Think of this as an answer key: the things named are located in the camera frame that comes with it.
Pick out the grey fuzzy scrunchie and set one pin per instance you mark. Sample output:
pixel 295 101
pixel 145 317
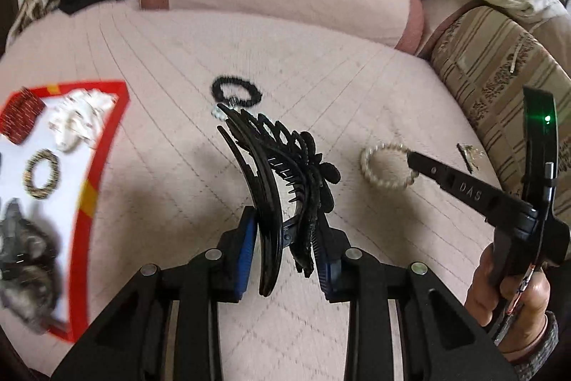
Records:
pixel 26 265

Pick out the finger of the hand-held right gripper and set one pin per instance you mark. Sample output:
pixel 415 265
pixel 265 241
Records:
pixel 459 180

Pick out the person's right hand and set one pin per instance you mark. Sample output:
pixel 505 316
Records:
pixel 531 309

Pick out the person's right forearm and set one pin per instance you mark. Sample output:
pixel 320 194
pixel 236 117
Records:
pixel 535 358

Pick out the red patterned scrunchie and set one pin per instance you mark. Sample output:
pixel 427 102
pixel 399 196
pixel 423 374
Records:
pixel 20 117

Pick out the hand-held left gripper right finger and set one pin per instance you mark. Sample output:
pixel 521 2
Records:
pixel 324 274

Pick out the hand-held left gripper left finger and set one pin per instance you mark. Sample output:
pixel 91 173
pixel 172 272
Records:
pixel 245 249

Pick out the white patterned scrunchie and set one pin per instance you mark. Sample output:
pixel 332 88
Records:
pixel 76 117

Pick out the striped beige sofa cushion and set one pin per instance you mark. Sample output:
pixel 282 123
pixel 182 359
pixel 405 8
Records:
pixel 481 64

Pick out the white sheet with red border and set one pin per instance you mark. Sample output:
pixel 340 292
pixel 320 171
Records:
pixel 53 220

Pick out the black hair claw clip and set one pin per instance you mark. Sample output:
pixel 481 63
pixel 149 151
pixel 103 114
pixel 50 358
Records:
pixel 267 202

